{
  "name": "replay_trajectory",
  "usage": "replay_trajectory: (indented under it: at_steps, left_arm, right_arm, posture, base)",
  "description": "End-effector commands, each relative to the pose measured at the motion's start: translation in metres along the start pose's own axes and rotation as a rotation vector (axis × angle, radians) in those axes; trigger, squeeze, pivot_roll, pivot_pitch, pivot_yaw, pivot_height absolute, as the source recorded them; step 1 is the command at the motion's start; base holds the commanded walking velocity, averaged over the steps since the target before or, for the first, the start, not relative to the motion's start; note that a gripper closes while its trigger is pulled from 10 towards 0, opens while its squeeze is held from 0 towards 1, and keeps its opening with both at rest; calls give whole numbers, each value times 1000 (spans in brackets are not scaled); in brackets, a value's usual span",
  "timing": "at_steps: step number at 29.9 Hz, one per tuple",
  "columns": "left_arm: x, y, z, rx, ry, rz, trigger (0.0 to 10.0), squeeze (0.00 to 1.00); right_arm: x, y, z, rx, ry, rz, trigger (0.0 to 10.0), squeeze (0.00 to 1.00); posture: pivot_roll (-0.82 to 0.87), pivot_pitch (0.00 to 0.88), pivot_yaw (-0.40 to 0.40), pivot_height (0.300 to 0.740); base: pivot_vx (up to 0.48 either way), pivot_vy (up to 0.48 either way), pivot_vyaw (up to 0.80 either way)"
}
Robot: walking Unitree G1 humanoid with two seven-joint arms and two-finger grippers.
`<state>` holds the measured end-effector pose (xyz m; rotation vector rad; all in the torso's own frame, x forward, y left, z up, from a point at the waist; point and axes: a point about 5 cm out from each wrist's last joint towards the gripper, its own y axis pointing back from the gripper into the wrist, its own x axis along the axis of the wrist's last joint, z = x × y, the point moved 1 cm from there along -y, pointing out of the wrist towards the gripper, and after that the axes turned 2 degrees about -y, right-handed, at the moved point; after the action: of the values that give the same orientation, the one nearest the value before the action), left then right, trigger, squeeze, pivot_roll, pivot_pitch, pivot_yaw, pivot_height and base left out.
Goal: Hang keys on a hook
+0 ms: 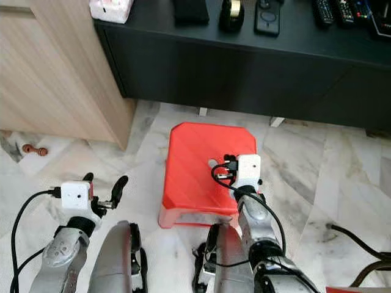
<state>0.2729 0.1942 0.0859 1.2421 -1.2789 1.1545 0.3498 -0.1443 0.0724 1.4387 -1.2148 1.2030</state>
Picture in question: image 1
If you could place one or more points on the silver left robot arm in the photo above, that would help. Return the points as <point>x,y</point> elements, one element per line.
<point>64,256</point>

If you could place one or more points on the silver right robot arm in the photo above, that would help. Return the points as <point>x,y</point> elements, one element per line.
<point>266,235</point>

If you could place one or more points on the red plastic stool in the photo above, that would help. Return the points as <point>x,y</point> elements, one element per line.
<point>195,174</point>

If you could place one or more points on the silver left robot leg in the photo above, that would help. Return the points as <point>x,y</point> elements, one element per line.
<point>116,262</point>

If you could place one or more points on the silver robot leg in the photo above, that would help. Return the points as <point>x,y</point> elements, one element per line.
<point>116,262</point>
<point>226,262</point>

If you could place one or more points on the small brown wooden dumbbell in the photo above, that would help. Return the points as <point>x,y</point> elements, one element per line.
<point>35,150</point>

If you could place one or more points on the white console foot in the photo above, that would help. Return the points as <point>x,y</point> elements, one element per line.
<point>277,121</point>
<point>203,112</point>

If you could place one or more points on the silver right robot leg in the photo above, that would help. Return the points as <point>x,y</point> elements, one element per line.
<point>226,262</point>

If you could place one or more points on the black low console cabinet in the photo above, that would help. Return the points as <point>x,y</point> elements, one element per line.
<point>250,76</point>

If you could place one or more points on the light wood cabinet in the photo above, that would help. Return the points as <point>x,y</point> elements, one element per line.
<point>61,67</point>

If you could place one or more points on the black tape roll gold core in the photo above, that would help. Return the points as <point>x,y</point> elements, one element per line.
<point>231,17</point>

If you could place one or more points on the black key fob case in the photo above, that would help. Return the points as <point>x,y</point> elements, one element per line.
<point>267,20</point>

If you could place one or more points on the black flat pouch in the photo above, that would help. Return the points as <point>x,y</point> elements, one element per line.
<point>190,11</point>

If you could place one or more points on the white pink box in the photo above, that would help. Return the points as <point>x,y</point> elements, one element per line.
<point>111,9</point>

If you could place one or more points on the red flat object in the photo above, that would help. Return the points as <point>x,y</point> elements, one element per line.
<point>357,290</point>

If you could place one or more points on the black remote control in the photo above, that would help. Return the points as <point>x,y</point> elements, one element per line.
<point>343,11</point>
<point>361,9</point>
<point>322,13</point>

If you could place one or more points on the black flat device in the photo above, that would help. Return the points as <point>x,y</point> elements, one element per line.
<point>382,18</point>

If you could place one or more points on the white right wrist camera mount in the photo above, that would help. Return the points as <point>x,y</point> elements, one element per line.
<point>249,170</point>

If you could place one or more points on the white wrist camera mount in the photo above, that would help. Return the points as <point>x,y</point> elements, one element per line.
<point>249,170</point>
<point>76,196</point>

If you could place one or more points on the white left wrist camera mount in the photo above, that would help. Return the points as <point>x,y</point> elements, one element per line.
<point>76,196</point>

